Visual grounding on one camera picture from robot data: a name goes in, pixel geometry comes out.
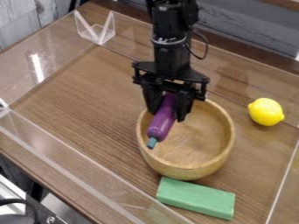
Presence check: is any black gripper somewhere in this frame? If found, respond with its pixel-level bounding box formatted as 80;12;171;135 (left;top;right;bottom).
131;40;211;123

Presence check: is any purple toy eggplant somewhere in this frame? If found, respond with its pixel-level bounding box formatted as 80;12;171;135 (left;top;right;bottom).
147;93;176;150

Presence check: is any brown wooden bowl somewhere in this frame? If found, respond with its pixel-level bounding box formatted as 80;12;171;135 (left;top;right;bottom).
135;100;236;180

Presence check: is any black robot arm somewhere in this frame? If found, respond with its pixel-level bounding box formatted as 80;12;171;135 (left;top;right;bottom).
132;0;211;122

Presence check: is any yellow toy lemon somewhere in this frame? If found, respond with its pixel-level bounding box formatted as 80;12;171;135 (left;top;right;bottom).
247;98;286;127

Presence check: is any green rectangular sponge block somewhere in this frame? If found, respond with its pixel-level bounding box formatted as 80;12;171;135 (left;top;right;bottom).
156;177;236;221

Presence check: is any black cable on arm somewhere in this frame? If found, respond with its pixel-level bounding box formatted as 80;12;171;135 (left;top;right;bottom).
186;29;211;61

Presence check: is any clear acrylic corner bracket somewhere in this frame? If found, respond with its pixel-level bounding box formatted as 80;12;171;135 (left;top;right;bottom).
74;10;116;46

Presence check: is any clear acrylic front wall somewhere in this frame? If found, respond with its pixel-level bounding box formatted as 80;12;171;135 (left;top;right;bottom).
0;108;194;224

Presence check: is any black cable lower left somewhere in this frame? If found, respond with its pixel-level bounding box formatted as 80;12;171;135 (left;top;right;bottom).
0;199;40;224

